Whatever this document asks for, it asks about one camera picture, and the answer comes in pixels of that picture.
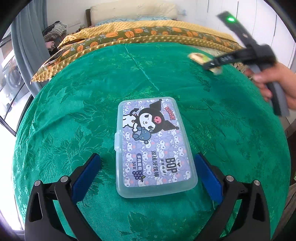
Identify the washing machine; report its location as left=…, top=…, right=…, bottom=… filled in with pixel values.
left=2, top=62, right=23, bottom=91

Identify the grey blue curtain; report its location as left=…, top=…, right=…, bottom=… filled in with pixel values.
left=10, top=0, right=50, bottom=86

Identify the beige green snack wrapper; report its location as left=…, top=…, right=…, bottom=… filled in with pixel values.
left=188, top=53, right=222, bottom=76

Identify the white wardrobe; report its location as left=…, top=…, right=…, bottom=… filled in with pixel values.
left=206, top=0, right=296, bottom=70

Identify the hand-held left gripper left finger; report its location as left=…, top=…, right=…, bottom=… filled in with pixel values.
left=24, top=153, right=101, bottom=241

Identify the pile of clothes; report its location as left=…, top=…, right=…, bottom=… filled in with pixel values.
left=43, top=21, right=67, bottom=50

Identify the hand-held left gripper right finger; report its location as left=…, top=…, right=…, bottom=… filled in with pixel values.
left=194, top=152, right=271, bottom=241

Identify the yellow dotted blanket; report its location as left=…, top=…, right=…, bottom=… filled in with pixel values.
left=58, top=20, right=234, bottom=48

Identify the floral bed sheet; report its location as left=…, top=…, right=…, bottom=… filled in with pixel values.
left=233, top=61, right=252, bottom=79

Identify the bed with floral quilt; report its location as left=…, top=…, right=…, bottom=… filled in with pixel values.
left=31, top=27, right=245, bottom=82

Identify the person's right hand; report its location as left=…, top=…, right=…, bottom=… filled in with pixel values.
left=245, top=62, right=296, bottom=109

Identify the green patterned tablecloth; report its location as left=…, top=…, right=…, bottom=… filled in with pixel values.
left=11, top=42, right=291, bottom=241

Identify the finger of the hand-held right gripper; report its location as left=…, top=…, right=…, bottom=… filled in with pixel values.
left=203, top=52, right=241, bottom=70

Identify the cream padded headboard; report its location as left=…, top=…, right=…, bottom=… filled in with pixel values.
left=90, top=0, right=178, bottom=25

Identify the clear plastic box cartoon print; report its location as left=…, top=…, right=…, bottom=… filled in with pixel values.
left=115, top=97, right=198, bottom=198

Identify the smartphone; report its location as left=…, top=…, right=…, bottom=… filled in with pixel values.
left=44, top=50, right=64, bottom=66

